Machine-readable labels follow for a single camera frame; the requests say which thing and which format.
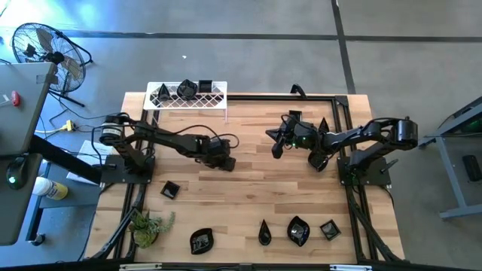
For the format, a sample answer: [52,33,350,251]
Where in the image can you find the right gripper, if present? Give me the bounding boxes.
[265,115,325,158]

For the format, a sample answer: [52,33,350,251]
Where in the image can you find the black leaf-shaped mini plate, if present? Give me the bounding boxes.
[286,215,311,248]
[176,78,199,101]
[189,227,215,255]
[307,150,329,173]

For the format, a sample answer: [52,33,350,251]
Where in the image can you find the green succulent plant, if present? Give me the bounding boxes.
[128,209,177,249]

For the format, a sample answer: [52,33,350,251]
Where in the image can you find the black base lever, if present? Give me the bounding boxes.
[380,158,399,175]

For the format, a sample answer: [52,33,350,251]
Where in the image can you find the white paper sheet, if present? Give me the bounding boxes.
[66,139,114,185]

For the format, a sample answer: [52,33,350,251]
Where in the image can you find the black diagonal beam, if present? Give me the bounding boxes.
[29,134,105,185]

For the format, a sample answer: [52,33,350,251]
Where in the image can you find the blue grey desk base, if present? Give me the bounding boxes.
[26,161,102,248]

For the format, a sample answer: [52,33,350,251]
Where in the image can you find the white bottle yellow label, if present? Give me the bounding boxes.
[32,176,69,201]

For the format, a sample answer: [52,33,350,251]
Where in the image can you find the black floor fan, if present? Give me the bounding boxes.
[11,22,94,108]

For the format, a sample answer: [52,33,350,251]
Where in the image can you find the black flat device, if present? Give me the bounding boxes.
[462,154,482,183]

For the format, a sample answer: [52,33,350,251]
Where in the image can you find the grey desk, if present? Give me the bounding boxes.
[0,62,57,245]

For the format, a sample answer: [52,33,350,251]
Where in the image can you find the black computer mouse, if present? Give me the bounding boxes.
[5,154,29,190]

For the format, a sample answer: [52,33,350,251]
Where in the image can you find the black clamp handle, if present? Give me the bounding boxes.
[289,83,308,98]

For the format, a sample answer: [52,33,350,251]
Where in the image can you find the white wire rack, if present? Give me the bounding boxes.
[143,81,229,124]

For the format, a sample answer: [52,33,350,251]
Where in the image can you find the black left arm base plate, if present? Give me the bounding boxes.
[100,154,156,184]

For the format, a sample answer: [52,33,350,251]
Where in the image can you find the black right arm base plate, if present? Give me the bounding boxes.
[337,156,392,186]

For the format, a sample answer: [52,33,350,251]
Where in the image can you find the silver metal bracket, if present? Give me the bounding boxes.
[119,263,163,271]
[329,264,374,271]

